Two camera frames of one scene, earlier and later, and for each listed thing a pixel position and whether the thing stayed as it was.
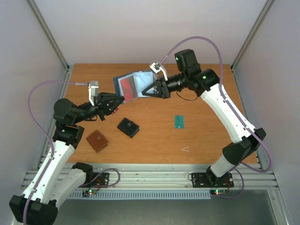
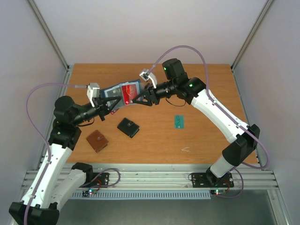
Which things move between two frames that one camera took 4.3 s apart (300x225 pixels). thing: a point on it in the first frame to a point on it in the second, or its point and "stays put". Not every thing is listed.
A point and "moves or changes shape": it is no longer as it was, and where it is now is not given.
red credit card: [129, 88] moves or changes shape
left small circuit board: [86, 193] stays put
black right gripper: [164, 86] to [153, 94]
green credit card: [179, 122] stays put
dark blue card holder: [131, 86] moves or changes shape
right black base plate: [209, 179] stays put
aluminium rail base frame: [246, 176] stays put
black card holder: [128, 127] stays put
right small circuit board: [218, 191] stays put
